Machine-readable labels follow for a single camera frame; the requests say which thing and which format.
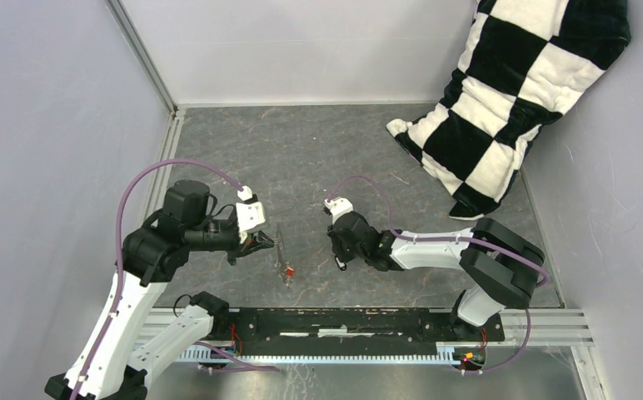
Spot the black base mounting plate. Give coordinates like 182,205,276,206
203,307,506,357

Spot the black and white checkered blanket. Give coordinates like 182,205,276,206
386,1,631,220

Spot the purple cable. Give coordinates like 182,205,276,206
324,175,551,377
67,158,282,400

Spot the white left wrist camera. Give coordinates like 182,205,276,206
236,202,267,244

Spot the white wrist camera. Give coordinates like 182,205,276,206
236,202,267,244
323,197,354,224

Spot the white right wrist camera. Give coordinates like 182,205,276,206
323,197,354,224

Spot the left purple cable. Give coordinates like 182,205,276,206
67,158,282,400

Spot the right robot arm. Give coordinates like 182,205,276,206
326,212,545,340

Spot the aluminium frame rail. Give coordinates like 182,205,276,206
93,307,595,348

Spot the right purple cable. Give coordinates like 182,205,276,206
324,175,551,377

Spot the white slotted cable duct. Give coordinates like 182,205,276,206
175,345,460,367

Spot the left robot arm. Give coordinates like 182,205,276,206
45,180,274,399

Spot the large metal keyring plate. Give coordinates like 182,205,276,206
275,223,294,288

